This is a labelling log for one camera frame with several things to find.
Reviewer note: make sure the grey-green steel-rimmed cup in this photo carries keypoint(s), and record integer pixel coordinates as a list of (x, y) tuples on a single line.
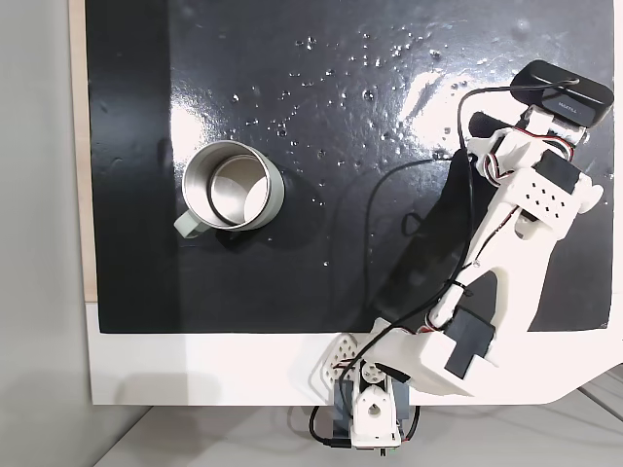
[(231, 187)]

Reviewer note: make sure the black table mat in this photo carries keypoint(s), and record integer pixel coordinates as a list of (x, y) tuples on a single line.
[(292, 146)]

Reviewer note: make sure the black oval camera box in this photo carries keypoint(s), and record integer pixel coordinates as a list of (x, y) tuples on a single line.
[(564, 92)]

